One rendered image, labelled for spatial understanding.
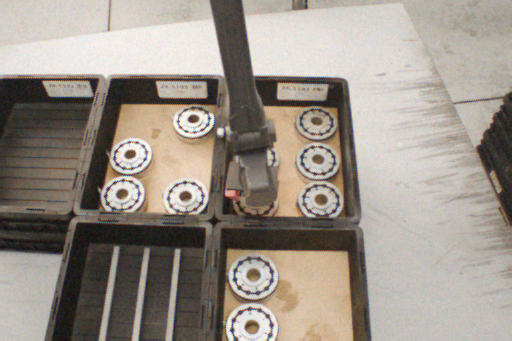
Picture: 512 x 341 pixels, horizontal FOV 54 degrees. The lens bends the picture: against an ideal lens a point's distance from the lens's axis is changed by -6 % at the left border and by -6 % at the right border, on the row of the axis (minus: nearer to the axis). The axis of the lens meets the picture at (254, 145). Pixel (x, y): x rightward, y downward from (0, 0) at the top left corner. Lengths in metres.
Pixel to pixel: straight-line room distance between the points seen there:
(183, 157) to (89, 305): 0.41
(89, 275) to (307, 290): 0.46
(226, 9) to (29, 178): 0.76
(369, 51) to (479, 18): 1.52
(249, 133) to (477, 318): 0.72
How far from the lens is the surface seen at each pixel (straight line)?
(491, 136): 2.19
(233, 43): 0.79
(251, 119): 0.89
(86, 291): 1.16
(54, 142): 1.39
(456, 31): 3.02
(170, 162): 1.27
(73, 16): 3.08
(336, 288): 1.13
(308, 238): 1.10
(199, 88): 1.32
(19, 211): 1.18
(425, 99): 1.63
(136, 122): 1.36
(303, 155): 1.24
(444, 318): 1.30
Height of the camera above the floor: 1.88
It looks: 55 degrees down
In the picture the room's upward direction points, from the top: straight up
